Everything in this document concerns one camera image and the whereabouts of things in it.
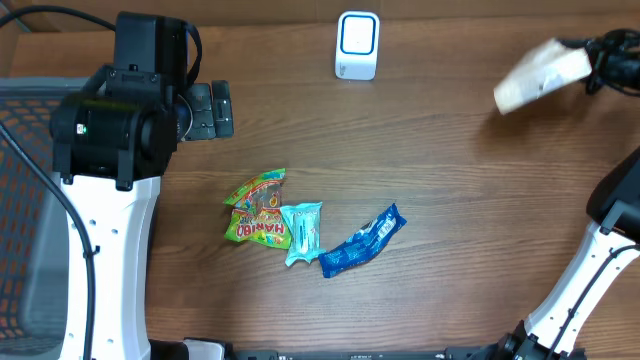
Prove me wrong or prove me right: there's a grey plastic lattice basket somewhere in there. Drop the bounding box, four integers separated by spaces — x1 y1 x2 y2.
1 77 87 359

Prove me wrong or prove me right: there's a beige dried mushroom bag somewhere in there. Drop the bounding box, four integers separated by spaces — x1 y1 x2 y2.
494 38 592 115

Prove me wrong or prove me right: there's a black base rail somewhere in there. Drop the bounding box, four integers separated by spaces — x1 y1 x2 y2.
229 347 587 360

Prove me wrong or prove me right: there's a blue snack packet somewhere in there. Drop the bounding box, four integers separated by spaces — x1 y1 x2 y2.
318 203 407 278

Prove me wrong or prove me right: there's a green Haribo gummy bag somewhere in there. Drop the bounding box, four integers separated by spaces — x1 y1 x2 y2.
224 168 292 249

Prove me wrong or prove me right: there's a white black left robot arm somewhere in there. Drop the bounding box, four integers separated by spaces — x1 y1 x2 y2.
50 12 234 359

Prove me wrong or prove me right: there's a white barcode scanner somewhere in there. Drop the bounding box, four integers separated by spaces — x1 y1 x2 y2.
335 11 380 81

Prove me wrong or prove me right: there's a mint green tissue packet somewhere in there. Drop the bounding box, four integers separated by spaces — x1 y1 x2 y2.
280 202 326 267

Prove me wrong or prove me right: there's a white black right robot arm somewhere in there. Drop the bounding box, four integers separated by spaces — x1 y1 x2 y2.
472 29 639 360

